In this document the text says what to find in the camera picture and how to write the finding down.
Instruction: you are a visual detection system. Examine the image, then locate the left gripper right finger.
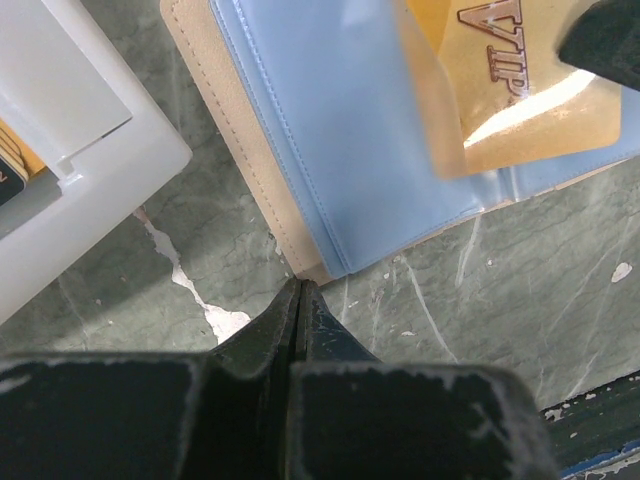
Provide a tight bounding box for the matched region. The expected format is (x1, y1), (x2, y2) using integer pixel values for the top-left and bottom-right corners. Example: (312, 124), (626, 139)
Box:
(289, 281), (559, 479)

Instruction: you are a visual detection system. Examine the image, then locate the white card tray box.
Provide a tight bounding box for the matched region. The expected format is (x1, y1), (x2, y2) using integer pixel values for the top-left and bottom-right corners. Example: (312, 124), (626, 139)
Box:
(1, 1), (192, 318)

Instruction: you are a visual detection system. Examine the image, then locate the beige card holder wallet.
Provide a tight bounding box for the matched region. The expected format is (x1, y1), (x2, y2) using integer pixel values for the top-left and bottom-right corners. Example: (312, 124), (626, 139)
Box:
(160, 1), (639, 284)

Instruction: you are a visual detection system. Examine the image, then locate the gold VIP card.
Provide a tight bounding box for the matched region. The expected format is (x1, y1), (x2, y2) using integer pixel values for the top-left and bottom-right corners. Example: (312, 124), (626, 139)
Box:
(406, 1), (622, 179)

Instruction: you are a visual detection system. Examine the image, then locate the cards stack in tray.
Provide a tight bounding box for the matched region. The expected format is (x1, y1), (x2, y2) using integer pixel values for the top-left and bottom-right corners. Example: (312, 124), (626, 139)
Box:
(1, 120), (59, 238)

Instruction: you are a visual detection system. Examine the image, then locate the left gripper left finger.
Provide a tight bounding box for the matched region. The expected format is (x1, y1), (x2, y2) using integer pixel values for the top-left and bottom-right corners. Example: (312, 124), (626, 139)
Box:
(1, 280), (300, 479)

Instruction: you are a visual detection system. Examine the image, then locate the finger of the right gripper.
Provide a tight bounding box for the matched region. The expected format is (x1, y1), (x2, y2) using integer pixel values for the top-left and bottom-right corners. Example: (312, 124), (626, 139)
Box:
(558, 0), (639, 91)

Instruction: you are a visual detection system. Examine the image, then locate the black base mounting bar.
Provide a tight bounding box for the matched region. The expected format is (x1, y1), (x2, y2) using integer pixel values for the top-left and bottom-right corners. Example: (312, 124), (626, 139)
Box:
(541, 372), (639, 479)

